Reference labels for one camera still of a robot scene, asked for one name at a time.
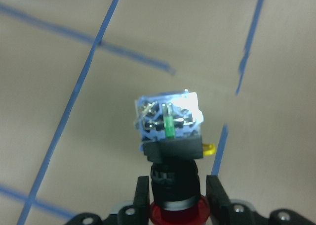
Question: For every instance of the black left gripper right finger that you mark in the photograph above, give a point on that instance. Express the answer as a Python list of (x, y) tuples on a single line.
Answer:
[(223, 210)]

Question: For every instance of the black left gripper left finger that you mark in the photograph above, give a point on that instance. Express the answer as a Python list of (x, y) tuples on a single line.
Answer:
[(138, 212)]

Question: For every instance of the red push button switch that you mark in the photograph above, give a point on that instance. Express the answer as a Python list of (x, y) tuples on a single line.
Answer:
[(169, 124)]

